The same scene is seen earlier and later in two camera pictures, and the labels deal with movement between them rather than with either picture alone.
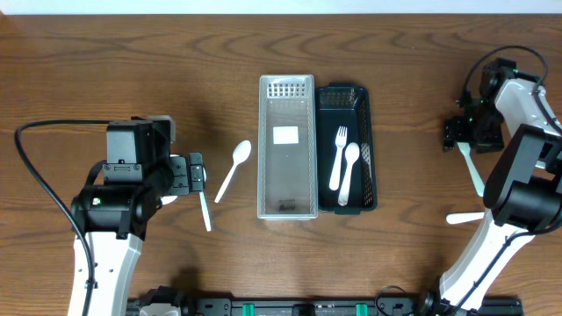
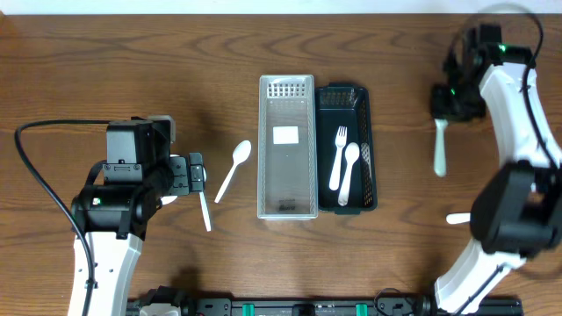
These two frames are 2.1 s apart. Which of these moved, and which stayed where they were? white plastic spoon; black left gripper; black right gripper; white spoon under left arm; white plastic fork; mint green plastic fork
Moved: black right gripper; mint green plastic fork
Stayed: black left gripper; white plastic fork; white spoon under left arm; white plastic spoon
